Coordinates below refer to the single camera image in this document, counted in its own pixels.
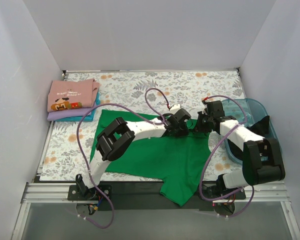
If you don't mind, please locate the green t shirt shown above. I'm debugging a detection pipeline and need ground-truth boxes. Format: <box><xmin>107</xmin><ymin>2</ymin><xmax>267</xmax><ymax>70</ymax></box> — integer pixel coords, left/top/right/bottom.
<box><xmin>89</xmin><ymin>109</ymin><xmax>213</xmax><ymax>207</ymax></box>

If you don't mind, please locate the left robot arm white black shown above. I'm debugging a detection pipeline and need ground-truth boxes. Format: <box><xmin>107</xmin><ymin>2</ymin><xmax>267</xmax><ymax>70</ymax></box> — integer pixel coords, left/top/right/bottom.
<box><xmin>75</xmin><ymin>104</ymin><xmax>191</xmax><ymax>200</ymax></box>

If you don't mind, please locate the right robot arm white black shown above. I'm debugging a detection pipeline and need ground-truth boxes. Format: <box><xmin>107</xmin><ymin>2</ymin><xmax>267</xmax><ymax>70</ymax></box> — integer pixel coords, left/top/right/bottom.
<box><xmin>194</xmin><ymin>99</ymin><xmax>286</xmax><ymax>199</ymax></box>

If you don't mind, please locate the floral patterned table mat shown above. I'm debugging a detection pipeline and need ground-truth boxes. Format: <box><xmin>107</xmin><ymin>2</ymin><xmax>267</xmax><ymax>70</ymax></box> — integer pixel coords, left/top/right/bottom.
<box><xmin>37</xmin><ymin>70</ymin><xmax>246</xmax><ymax>182</ymax></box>

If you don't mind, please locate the black t shirt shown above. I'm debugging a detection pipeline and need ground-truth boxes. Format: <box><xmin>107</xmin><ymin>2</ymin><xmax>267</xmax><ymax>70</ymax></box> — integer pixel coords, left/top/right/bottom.
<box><xmin>227</xmin><ymin>115</ymin><xmax>270</xmax><ymax>163</ymax></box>

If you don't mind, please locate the teal folded t shirt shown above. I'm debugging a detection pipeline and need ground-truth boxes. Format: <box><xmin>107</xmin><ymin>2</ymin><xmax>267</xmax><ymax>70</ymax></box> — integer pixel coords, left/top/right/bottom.
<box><xmin>54</xmin><ymin>92</ymin><xmax>101</xmax><ymax>122</ymax></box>

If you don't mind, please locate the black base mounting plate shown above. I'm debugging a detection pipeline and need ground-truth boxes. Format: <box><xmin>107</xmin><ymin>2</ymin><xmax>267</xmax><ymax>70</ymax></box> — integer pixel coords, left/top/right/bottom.
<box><xmin>67</xmin><ymin>181</ymin><xmax>247</xmax><ymax>212</ymax></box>

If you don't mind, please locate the lilac folded t shirt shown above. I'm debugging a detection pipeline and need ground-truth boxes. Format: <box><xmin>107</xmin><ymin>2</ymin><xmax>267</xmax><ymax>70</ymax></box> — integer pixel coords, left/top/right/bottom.
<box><xmin>47</xmin><ymin>106</ymin><xmax>94</xmax><ymax>121</ymax></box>

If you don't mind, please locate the pink folded printed t shirt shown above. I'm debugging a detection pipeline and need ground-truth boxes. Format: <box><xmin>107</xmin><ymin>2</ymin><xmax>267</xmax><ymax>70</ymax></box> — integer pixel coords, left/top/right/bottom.
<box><xmin>47</xmin><ymin>78</ymin><xmax>100</xmax><ymax>113</ymax></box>

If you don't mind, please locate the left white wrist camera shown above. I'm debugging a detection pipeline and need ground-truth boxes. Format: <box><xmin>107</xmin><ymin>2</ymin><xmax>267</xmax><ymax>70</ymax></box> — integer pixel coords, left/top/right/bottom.
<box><xmin>169</xmin><ymin>104</ymin><xmax>181</xmax><ymax>113</ymax></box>

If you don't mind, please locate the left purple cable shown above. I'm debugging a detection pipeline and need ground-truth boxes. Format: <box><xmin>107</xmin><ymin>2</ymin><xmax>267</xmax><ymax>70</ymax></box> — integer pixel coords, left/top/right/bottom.
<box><xmin>76</xmin><ymin>88</ymin><xmax>171</xmax><ymax>230</ymax></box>

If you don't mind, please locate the aluminium frame rail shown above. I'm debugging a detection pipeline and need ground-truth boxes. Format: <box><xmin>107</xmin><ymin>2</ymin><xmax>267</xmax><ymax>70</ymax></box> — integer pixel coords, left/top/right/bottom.
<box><xmin>13</xmin><ymin>180</ymin><xmax>300</xmax><ymax>240</ymax></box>

